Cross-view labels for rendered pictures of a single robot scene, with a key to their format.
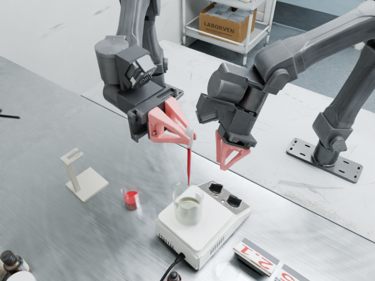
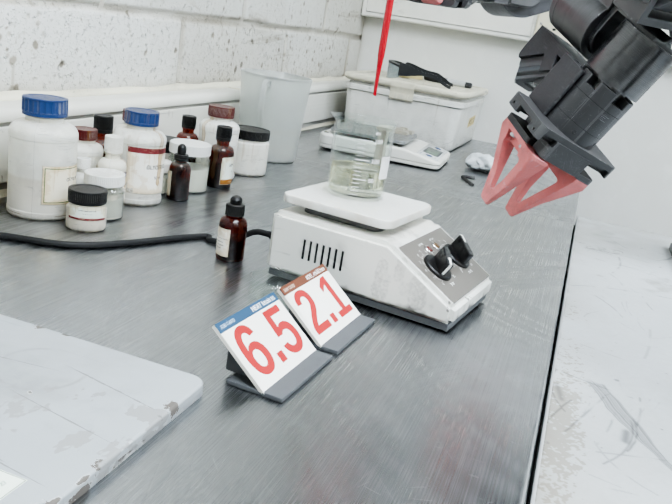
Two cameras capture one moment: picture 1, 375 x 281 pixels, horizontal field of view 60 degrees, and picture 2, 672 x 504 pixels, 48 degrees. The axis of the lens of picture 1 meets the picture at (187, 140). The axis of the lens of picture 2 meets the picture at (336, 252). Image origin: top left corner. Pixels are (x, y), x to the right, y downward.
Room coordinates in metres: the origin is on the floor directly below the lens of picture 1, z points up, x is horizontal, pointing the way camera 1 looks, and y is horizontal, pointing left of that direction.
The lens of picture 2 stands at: (0.12, -0.73, 1.16)
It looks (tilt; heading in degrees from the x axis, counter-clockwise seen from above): 17 degrees down; 72
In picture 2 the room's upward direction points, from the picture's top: 9 degrees clockwise
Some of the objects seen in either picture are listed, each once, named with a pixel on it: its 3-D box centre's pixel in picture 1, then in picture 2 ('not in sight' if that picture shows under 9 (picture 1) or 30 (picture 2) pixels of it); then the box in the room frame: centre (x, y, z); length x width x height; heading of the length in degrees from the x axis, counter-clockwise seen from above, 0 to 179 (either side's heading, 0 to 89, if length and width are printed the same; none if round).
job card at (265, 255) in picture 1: (256, 255); (328, 306); (0.31, -0.15, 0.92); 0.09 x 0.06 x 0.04; 52
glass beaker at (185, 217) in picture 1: (188, 207); (357, 158); (0.37, 0.00, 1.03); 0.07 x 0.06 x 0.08; 175
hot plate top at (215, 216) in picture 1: (195, 216); (359, 202); (0.37, -0.02, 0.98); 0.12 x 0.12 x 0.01; 47
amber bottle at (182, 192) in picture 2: not in sight; (179, 171); (0.22, 0.26, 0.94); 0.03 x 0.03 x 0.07
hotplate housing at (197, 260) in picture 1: (202, 218); (375, 249); (0.39, -0.03, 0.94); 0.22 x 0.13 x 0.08; 137
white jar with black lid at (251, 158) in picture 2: not in sight; (247, 150); (0.34, 0.47, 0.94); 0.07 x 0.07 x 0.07
